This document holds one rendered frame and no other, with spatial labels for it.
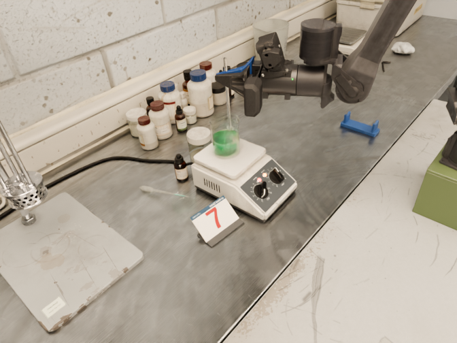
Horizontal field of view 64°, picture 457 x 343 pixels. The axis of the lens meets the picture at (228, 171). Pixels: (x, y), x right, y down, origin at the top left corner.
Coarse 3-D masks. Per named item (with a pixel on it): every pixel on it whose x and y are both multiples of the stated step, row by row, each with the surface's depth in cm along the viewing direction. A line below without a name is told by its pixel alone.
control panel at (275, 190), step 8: (272, 160) 81; (264, 168) 79; (272, 168) 80; (280, 168) 81; (256, 176) 77; (264, 176) 78; (288, 176) 80; (248, 184) 76; (256, 184) 76; (272, 184) 78; (280, 184) 78; (288, 184) 79; (248, 192) 75; (272, 192) 77; (280, 192) 77; (256, 200) 74; (264, 200) 75; (272, 200) 76; (264, 208) 74
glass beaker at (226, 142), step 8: (224, 112) 78; (216, 120) 78; (224, 120) 79; (232, 120) 79; (216, 128) 74; (224, 128) 80; (232, 128) 73; (216, 136) 75; (224, 136) 75; (232, 136) 75; (216, 144) 77; (224, 144) 76; (232, 144) 76; (216, 152) 78; (224, 152) 77; (232, 152) 78
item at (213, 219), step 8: (224, 200) 76; (216, 208) 75; (224, 208) 76; (200, 216) 73; (208, 216) 74; (216, 216) 74; (224, 216) 75; (232, 216) 76; (200, 224) 72; (208, 224) 73; (216, 224) 74; (224, 224) 75; (208, 232) 73
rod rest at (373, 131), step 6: (348, 114) 101; (348, 120) 102; (354, 120) 102; (378, 120) 96; (342, 126) 102; (348, 126) 100; (354, 126) 100; (360, 126) 100; (366, 126) 99; (372, 126) 96; (360, 132) 99; (366, 132) 98; (372, 132) 97; (378, 132) 98
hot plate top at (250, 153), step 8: (240, 144) 83; (248, 144) 82; (200, 152) 81; (208, 152) 81; (240, 152) 80; (248, 152) 80; (256, 152) 80; (264, 152) 80; (200, 160) 79; (208, 160) 79; (216, 160) 78; (224, 160) 78; (232, 160) 78; (240, 160) 78; (248, 160) 78; (256, 160) 78; (216, 168) 76; (224, 168) 76; (232, 168) 76; (240, 168) 76; (232, 176) 74
